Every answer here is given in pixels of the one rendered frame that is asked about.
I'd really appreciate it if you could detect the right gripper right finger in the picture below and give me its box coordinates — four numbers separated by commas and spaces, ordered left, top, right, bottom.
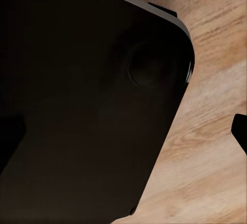
231, 113, 247, 154

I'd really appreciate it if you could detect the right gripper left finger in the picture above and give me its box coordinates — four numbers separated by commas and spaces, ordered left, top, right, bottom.
0, 114, 26, 175

